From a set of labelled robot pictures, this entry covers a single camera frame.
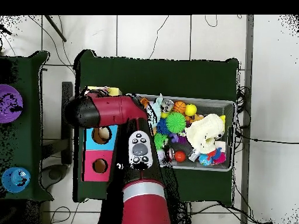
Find mint green waffle cloth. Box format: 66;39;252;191
148;94;164;129

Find wooden three-hole box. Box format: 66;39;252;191
83;86;123;184

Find clear mesh bin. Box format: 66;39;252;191
135;94;235;173

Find silver drink can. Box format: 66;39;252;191
161;99;175;113

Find green spiky ball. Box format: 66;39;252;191
165;111;187;134

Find small orange basketball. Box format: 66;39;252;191
173;100;187;114

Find yellow ball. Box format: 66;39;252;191
185;104;197;117

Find red-orange ball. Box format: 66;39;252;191
175;150;186;163

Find cream waffle cloth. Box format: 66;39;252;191
184;114;226;155

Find black panel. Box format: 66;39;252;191
61;81;74;165

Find green side table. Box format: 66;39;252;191
0;50;53;201

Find black rod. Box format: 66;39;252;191
44;15;67;43

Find purple bowl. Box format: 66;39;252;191
0;84;24;124

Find blue bowl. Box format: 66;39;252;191
2;167;32;194

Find black floor cable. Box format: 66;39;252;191
235;132;299;145

